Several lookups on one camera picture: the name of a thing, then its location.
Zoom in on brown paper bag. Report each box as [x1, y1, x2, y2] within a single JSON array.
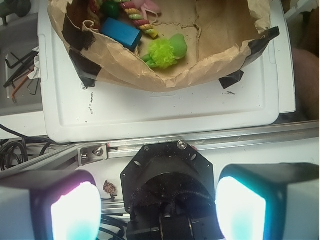
[[47, 0, 271, 93]]

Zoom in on green fuzzy plush toy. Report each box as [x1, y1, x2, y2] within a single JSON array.
[[141, 33, 188, 69]]

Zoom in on orange hex key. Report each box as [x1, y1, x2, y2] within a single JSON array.
[[11, 75, 29, 104]]

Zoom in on metal corner bracket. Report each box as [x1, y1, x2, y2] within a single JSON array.
[[77, 144, 108, 167]]

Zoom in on dark green ball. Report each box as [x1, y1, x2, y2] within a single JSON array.
[[100, 0, 120, 19]]

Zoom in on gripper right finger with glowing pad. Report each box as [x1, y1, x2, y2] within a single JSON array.
[[215, 162, 320, 240]]

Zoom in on aluminium extrusion rail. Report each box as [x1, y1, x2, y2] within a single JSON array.
[[3, 120, 320, 170]]

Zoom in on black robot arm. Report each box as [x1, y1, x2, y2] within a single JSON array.
[[0, 143, 320, 240]]

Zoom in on black cables bundle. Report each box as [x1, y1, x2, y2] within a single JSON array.
[[0, 123, 55, 172]]

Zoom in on pink plush toy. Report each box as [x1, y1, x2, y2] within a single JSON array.
[[132, 0, 162, 24]]

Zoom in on multicolored twisted rope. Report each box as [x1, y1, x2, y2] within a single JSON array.
[[119, 1, 159, 39]]

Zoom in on blue rectangular block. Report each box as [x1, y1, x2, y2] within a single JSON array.
[[100, 18, 142, 52]]

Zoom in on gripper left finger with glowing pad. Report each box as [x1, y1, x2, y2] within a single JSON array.
[[0, 170, 102, 240]]

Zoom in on black hex keys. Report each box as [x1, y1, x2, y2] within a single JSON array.
[[4, 50, 39, 100]]

